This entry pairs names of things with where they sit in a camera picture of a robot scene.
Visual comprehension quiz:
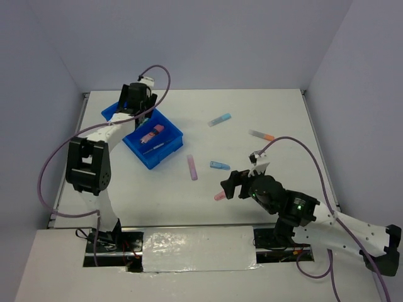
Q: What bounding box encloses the pink highlighter pen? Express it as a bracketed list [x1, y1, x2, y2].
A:
[214, 191, 226, 201]

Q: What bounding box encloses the pink-capped eraser jar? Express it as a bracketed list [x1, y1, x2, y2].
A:
[140, 125, 164, 145]

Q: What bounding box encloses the black thin pen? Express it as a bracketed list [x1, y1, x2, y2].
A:
[143, 139, 173, 155]

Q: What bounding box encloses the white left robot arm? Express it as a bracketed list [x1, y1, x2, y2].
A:
[65, 77, 157, 251]

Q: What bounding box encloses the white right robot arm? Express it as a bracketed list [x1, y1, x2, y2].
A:
[220, 170, 402, 276]

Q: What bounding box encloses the blue mini stapler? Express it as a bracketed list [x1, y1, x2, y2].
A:
[210, 161, 230, 171]

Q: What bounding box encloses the blue divided plastic bin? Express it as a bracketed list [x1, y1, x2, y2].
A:
[93, 104, 183, 170]

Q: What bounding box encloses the orange-capped grey marker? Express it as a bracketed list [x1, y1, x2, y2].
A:
[248, 130, 275, 142]

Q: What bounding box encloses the purple highlighter pen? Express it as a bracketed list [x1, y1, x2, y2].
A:
[186, 155, 198, 181]

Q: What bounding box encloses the blue-capped grey marker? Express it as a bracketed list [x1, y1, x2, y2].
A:
[208, 113, 232, 127]

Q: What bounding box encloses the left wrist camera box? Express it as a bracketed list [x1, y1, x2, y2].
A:
[138, 75, 155, 88]

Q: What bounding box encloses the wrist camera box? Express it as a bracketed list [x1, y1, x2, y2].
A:
[248, 150, 270, 177]
[138, 75, 155, 88]

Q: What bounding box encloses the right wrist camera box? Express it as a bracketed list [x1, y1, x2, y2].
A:
[248, 150, 270, 177]

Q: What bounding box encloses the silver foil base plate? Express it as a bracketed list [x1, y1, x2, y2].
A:
[142, 226, 258, 272]

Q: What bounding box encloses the right aluminium table rail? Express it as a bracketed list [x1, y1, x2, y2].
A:
[300, 89, 342, 212]

